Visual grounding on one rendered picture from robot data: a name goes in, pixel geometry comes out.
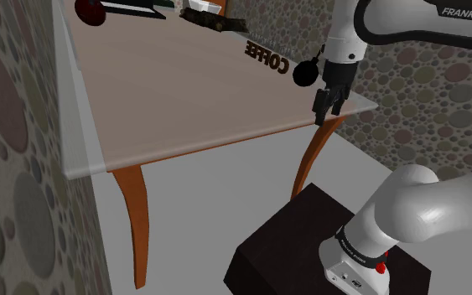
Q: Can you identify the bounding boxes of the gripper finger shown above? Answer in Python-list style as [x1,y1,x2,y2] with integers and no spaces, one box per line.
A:
[311,87,335,127]
[331,85,351,116]

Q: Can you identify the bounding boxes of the white box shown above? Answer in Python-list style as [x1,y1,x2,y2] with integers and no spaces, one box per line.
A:
[188,0,223,13]

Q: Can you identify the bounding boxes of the black flat tablet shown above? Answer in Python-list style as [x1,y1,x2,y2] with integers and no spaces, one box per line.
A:
[99,0,168,21]

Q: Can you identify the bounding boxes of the wooden table with orange legs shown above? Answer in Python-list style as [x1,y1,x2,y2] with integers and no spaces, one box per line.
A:
[51,0,380,290]

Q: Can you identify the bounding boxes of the black round object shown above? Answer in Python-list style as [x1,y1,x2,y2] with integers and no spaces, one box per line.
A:
[292,57,323,88]

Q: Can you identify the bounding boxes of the brown letter sign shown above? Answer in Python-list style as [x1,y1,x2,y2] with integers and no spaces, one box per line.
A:
[243,39,291,75]

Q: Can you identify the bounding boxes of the dark red round object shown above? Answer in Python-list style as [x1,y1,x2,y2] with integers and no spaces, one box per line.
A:
[74,0,108,27]

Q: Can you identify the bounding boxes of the dark robot stand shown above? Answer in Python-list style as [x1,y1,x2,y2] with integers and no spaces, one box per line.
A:
[223,182,433,295]

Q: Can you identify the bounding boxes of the dark brown rough log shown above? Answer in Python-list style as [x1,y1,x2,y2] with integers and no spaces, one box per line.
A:
[179,7,250,34]

